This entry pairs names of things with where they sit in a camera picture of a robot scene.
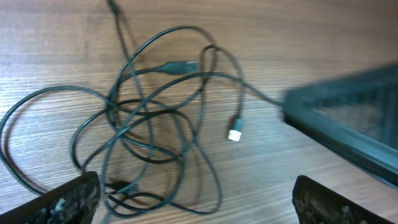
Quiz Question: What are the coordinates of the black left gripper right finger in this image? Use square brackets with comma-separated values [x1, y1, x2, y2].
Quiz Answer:
[292, 175, 393, 224]

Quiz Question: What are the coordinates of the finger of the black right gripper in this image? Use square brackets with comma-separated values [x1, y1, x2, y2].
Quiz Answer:
[283, 63, 397, 189]

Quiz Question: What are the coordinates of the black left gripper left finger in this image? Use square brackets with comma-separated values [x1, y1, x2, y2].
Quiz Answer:
[1, 171, 101, 224]

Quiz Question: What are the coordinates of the black cable bundle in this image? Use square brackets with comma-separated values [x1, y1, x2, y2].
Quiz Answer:
[0, 0, 285, 224]

